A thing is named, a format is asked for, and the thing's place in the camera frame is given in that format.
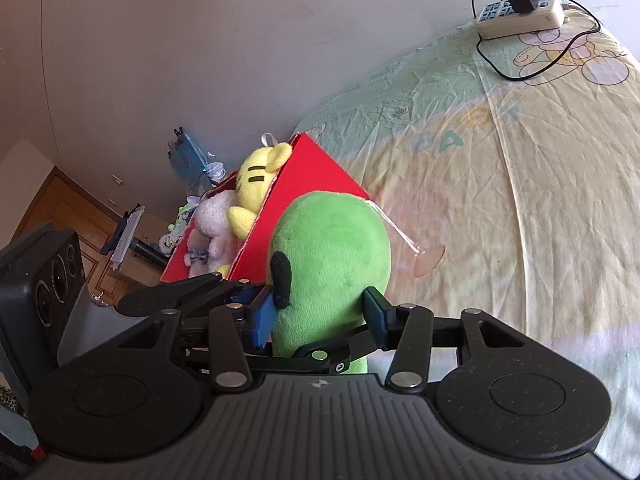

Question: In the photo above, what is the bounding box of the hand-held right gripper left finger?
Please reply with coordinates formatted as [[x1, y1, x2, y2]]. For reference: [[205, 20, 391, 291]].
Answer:
[[116, 291, 275, 394]]

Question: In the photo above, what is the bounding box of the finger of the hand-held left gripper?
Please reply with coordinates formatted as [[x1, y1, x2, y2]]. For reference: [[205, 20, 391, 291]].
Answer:
[[117, 272, 252, 317], [245, 322, 385, 376]]

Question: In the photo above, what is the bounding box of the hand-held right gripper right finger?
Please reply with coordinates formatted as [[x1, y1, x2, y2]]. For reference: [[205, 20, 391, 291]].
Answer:
[[362, 286, 529, 394]]

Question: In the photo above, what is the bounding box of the green plush toy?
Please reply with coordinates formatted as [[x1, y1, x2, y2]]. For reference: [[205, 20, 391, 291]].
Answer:
[[269, 190, 447, 376]]

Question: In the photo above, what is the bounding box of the white plush toy blue bow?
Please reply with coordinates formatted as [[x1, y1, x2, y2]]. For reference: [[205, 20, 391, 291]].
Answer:
[[182, 191, 241, 278]]

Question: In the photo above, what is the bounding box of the red storage box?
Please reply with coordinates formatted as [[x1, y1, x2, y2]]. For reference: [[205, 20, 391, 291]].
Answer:
[[158, 132, 374, 287]]

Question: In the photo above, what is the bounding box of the yellow plush toy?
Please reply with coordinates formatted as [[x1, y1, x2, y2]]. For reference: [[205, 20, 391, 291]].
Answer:
[[226, 132, 294, 241]]

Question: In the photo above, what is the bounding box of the black bottle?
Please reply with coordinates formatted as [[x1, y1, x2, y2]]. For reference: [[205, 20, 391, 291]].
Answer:
[[128, 237, 171, 269]]

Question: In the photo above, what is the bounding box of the wooden door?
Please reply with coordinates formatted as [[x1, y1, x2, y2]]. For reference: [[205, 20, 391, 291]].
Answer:
[[10, 165, 172, 307]]

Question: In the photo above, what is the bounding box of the small green frog plush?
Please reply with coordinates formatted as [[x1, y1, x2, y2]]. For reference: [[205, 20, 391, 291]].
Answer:
[[167, 198, 199, 234]]

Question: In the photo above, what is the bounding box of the dark cloth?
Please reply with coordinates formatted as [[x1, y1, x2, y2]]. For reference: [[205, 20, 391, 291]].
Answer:
[[99, 210, 132, 257]]

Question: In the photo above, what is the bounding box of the leopard print cloth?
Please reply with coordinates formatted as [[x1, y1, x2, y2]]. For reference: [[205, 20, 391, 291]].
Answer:
[[0, 384, 29, 417]]

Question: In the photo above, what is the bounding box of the white power strip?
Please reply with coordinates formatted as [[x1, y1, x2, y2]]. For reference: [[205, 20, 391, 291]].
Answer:
[[474, 0, 566, 41]]

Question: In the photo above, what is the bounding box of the blue bag by wall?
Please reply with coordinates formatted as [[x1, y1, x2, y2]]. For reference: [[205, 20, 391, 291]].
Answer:
[[167, 127, 214, 189]]

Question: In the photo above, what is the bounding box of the black charger cable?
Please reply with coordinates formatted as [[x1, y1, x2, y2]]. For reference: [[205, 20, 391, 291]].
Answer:
[[469, 0, 604, 82]]

